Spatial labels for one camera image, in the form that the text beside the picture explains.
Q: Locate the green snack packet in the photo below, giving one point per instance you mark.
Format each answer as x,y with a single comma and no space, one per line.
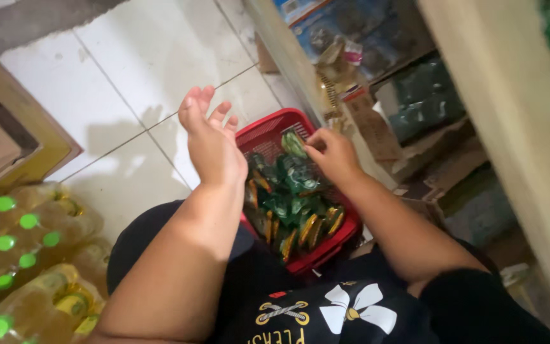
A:
294,143

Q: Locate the green-capped oil bottle pack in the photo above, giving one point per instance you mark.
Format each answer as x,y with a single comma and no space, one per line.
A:
22,234

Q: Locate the red plastic basket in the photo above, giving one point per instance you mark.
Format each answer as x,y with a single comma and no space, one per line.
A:
265,136

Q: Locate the person's black printed shirt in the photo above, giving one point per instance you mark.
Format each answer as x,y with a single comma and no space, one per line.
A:
332,306

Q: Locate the cream shelf with goods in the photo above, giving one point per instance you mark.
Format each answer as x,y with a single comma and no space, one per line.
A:
399,95

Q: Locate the pile of green yellow sachets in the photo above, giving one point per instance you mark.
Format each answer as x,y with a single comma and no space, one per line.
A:
289,205

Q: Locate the person's left hand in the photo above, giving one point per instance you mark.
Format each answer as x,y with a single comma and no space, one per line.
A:
213,153

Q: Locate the yellow brown cardboard box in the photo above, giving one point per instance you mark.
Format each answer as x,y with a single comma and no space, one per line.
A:
12,138

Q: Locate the person's right hand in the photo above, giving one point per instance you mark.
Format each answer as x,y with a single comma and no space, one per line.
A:
337,157

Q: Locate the brown cardboard piece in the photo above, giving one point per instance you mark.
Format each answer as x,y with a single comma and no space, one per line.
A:
266,57

